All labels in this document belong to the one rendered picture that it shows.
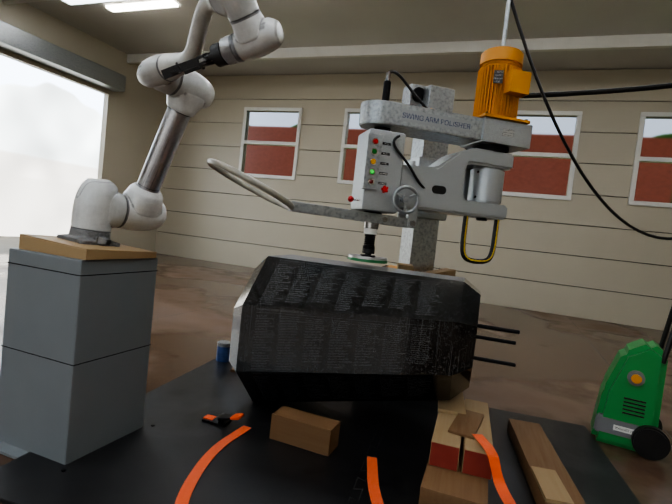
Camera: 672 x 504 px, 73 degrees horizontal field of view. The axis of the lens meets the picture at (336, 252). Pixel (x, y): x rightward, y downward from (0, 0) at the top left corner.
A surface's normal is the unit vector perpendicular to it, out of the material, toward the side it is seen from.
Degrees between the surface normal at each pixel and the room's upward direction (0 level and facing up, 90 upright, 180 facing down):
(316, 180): 90
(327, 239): 90
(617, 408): 90
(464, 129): 90
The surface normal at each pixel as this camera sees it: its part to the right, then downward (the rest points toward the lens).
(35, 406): -0.35, 0.01
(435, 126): 0.24, 0.07
